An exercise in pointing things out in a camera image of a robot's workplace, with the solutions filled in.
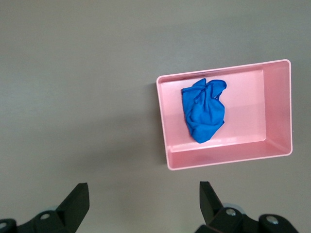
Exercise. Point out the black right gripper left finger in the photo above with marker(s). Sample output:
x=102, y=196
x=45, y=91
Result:
x=70, y=211

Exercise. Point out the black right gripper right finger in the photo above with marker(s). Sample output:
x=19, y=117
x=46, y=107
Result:
x=213, y=213

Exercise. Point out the blue nitrile glove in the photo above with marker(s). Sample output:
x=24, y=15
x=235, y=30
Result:
x=204, y=114

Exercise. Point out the pink plastic bin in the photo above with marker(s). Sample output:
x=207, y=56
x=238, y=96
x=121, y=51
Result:
x=245, y=109

